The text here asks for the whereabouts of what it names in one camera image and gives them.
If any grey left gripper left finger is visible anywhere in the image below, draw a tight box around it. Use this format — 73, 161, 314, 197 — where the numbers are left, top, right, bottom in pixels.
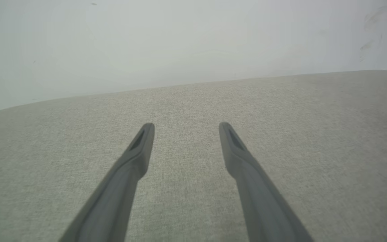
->
59, 123, 156, 242

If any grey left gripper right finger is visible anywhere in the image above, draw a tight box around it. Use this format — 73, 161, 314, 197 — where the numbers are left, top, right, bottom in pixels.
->
218, 122, 315, 242

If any grey fabric covered surface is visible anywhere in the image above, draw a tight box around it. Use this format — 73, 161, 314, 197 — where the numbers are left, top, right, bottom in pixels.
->
0, 70, 387, 242

